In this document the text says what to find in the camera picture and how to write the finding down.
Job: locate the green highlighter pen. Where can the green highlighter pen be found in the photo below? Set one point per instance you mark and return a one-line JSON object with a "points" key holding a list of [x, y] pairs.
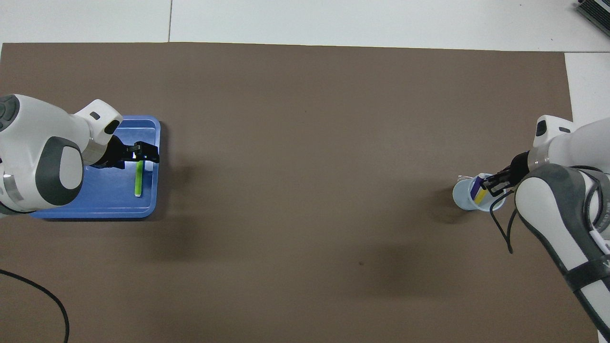
{"points": [[138, 181]]}

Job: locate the purple highlighter pen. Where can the purple highlighter pen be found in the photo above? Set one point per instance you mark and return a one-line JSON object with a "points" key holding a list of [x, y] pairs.
{"points": [[475, 186]]}

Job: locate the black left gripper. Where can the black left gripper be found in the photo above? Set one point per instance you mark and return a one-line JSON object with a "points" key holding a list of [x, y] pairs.
{"points": [[112, 155]]}

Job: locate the blue plastic tray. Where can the blue plastic tray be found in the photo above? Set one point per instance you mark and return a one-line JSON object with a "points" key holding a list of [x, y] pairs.
{"points": [[109, 200]]}

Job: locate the light blue mesh pen cup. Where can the light blue mesh pen cup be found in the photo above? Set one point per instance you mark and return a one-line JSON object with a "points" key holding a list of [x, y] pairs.
{"points": [[461, 195]]}

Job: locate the yellow highlighter pen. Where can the yellow highlighter pen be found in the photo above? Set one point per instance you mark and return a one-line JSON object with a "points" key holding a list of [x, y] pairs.
{"points": [[480, 196]]}

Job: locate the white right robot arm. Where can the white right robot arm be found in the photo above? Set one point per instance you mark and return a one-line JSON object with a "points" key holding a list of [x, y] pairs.
{"points": [[562, 214]]}

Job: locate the grey laptop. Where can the grey laptop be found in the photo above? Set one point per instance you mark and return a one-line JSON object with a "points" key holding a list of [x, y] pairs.
{"points": [[598, 12]]}

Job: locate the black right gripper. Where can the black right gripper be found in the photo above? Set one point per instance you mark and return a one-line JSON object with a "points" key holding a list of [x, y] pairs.
{"points": [[518, 166]]}

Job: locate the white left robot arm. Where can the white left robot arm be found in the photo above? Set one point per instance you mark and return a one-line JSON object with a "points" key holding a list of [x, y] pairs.
{"points": [[28, 138]]}

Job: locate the brown table mat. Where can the brown table mat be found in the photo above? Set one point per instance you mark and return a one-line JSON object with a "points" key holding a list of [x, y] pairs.
{"points": [[305, 143]]}

